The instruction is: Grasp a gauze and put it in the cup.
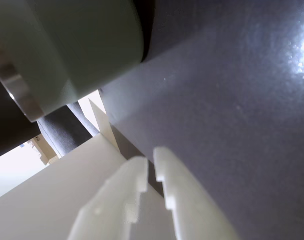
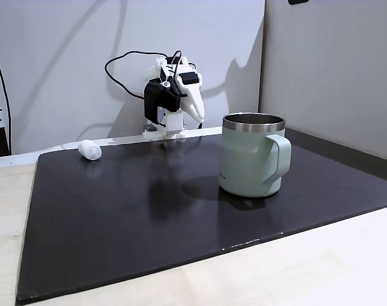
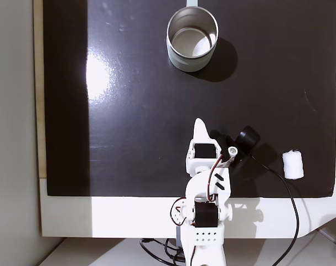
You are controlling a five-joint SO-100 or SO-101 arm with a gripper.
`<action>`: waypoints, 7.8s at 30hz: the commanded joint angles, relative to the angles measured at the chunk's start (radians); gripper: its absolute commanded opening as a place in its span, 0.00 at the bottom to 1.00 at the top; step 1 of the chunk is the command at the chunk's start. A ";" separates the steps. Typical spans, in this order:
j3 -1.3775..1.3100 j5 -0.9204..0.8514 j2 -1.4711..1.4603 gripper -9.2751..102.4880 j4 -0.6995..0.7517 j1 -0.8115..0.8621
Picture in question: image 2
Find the white gauze roll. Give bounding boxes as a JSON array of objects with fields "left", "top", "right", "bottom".
[{"left": 77, "top": 139, "right": 103, "bottom": 161}]

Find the pale green steel mug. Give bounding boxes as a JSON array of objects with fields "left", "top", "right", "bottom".
[{"left": 217, "top": 112, "right": 292, "bottom": 198}]

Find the black glossy mat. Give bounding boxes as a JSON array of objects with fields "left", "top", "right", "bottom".
[{"left": 15, "top": 129, "right": 387, "bottom": 302}]

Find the black oval camera box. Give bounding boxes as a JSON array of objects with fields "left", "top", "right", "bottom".
[{"left": 143, "top": 81, "right": 182, "bottom": 124}]

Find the black camera cable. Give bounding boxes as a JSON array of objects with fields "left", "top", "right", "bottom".
[{"left": 104, "top": 50, "right": 184, "bottom": 100}]

